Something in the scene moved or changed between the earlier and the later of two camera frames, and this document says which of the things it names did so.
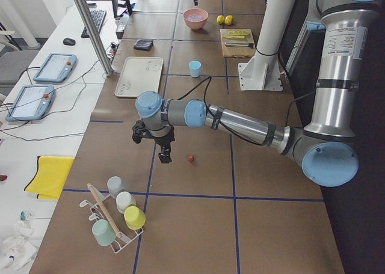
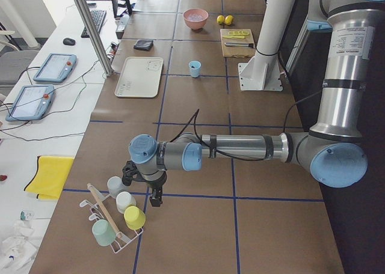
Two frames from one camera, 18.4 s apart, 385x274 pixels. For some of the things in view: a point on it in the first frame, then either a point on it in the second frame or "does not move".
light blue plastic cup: [195, 66] does not move
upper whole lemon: [228, 20] does not move
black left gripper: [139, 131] -> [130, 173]
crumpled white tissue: [18, 251] does not move
